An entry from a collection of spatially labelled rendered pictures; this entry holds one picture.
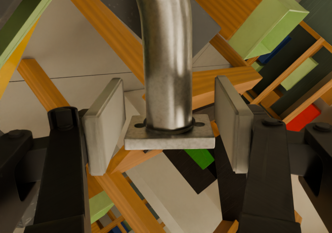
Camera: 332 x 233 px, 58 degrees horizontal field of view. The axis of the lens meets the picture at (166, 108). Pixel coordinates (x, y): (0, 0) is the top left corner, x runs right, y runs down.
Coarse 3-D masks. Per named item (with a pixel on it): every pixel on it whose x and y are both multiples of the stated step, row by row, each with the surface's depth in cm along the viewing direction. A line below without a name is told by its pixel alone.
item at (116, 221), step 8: (144, 200) 615; (112, 216) 546; (120, 216) 552; (112, 224) 530; (120, 224) 545; (128, 224) 565; (160, 224) 597; (104, 232) 509; (112, 232) 530; (120, 232) 537; (128, 232) 598
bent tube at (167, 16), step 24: (144, 0) 16; (168, 0) 16; (144, 24) 17; (168, 24) 16; (144, 48) 17; (168, 48) 17; (144, 72) 18; (168, 72) 17; (168, 96) 18; (144, 120) 20; (168, 120) 18; (192, 120) 20; (144, 144) 18; (168, 144) 18; (192, 144) 18
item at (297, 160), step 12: (252, 108) 15; (252, 132) 13; (288, 132) 13; (300, 132) 13; (288, 144) 12; (300, 144) 12; (300, 156) 12; (312, 156) 12; (300, 168) 12; (312, 168) 12
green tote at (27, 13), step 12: (24, 0) 32; (36, 0) 31; (48, 0) 32; (24, 12) 32; (36, 12) 32; (12, 24) 33; (24, 24) 32; (0, 36) 33; (12, 36) 33; (24, 36) 33; (0, 48) 33; (12, 48) 34; (0, 60) 34
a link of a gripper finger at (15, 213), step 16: (0, 144) 11; (16, 144) 11; (32, 144) 12; (0, 160) 10; (16, 160) 11; (0, 176) 10; (0, 192) 10; (16, 192) 11; (32, 192) 12; (0, 208) 10; (16, 208) 11; (0, 224) 10; (16, 224) 11
